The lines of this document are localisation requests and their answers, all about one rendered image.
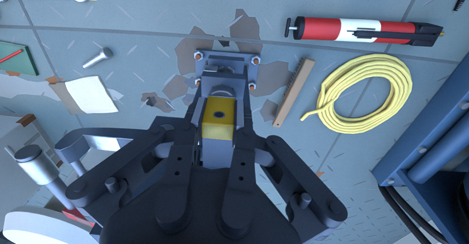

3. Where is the small brown block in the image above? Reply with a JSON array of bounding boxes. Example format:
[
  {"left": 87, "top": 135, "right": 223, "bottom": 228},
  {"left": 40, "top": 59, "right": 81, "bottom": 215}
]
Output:
[{"left": 15, "top": 113, "right": 38, "bottom": 128}]

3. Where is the wooden handled wire brush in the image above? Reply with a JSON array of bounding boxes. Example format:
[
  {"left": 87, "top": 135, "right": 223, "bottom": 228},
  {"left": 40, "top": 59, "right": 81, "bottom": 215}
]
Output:
[{"left": 271, "top": 57, "right": 316, "bottom": 129}]

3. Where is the red pencil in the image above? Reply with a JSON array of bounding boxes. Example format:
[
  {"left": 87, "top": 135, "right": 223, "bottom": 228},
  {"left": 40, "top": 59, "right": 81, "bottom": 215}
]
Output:
[{"left": 0, "top": 48, "right": 24, "bottom": 65}]

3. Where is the yellow lever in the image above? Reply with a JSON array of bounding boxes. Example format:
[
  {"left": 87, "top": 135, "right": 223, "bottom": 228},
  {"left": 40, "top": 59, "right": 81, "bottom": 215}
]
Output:
[{"left": 201, "top": 96, "right": 237, "bottom": 142}]

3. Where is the blue machine frame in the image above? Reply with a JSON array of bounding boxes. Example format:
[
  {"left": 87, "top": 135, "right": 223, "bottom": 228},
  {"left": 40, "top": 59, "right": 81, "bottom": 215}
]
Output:
[{"left": 371, "top": 53, "right": 469, "bottom": 244}]

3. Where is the green board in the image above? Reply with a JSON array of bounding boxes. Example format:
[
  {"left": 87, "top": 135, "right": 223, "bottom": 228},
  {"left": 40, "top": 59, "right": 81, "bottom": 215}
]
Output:
[{"left": 0, "top": 40, "right": 40, "bottom": 77}]

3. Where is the silver metal bolt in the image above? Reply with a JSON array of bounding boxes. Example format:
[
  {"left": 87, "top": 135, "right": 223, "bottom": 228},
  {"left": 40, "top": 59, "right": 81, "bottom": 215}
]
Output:
[{"left": 82, "top": 47, "right": 114, "bottom": 70}]

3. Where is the black cable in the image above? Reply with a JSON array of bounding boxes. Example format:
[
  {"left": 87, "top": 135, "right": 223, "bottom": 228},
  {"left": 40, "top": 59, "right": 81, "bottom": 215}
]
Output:
[{"left": 377, "top": 183, "right": 450, "bottom": 244}]

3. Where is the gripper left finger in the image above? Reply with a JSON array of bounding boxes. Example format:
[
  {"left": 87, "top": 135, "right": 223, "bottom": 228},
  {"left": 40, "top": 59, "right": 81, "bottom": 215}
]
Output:
[{"left": 65, "top": 122, "right": 202, "bottom": 234}]

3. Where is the red and white grease gun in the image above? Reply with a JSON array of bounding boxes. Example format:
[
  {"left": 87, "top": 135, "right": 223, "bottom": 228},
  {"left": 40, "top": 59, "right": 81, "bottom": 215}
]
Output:
[{"left": 284, "top": 15, "right": 445, "bottom": 48}]

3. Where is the grey towing hook body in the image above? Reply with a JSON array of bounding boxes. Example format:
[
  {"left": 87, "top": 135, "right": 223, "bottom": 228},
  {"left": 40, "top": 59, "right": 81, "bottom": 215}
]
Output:
[{"left": 184, "top": 49, "right": 262, "bottom": 171}]

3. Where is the white paper sheet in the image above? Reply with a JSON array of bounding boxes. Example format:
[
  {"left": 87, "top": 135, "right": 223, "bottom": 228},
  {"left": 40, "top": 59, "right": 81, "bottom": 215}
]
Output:
[{"left": 64, "top": 75, "right": 120, "bottom": 115}]

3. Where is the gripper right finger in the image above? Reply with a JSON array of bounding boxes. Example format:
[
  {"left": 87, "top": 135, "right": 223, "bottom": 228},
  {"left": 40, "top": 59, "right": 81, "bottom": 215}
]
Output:
[{"left": 219, "top": 125, "right": 349, "bottom": 242}]

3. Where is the light grey tray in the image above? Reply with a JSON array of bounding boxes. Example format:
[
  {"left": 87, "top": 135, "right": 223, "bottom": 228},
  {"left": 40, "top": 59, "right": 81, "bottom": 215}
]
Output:
[{"left": 0, "top": 114, "right": 66, "bottom": 215}]

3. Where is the white round disc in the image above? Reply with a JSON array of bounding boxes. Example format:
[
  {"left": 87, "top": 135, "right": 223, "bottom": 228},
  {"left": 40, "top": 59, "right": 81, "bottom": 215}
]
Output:
[{"left": 0, "top": 206, "right": 97, "bottom": 244}]

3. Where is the yellow rope coil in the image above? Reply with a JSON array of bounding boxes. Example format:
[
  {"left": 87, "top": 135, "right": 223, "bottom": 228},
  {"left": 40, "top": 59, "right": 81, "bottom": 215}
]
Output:
[{"left": 300, "top": 53, "right": 414, "bottom": 134}]

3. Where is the dark grey bracket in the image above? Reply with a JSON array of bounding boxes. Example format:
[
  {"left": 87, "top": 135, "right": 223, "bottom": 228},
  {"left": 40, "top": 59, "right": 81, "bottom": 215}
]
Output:
[{"left": 54, "top": 127, "right": 166, "bottom": 165}]

